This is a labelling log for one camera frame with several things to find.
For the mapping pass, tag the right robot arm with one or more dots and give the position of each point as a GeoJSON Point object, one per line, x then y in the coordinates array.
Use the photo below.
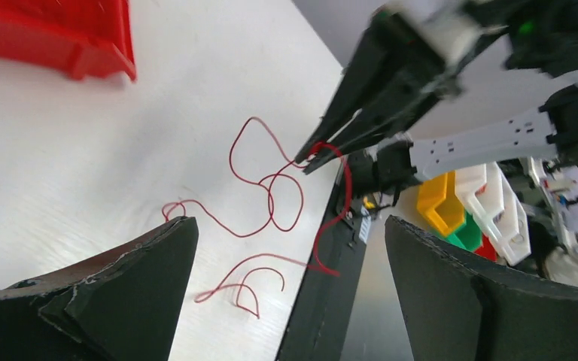
{"type": "Point", "coordinates": [543, 36]}

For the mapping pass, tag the green storage bin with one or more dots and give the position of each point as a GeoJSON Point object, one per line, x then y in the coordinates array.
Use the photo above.
{"type": "Point", "coordinates": [468, 237]}

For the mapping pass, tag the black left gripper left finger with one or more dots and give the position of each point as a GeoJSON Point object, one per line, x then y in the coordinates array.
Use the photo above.
{"type": "Point", "coordinates": [123, 304]}

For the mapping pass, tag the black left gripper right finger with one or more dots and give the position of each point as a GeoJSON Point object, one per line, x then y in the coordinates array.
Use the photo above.
{"type": "Point", "coordinates": [457, 305]}

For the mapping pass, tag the white storage bin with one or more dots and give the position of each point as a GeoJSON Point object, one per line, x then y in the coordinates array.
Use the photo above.
{"type": "Point", "coordinates": [487, 196]}

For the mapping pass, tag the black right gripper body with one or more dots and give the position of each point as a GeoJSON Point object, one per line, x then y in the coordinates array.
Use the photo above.
{"type": "Point", "coordinates": [448, 38]}

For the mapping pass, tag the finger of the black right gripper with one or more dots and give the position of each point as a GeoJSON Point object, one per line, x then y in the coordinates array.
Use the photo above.
{"type": "Point", "coordinates": [359, 117]}
{"type": "Point", "coordinates": [380, 81]}

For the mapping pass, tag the yellow storage bin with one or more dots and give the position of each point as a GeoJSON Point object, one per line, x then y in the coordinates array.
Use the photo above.
{"type": "Point", "coordinates": [438, 204]}

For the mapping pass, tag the red plastic bin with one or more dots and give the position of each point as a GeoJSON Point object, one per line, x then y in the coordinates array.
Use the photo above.
{"type": "Point", "coordinates": [79, 38]}

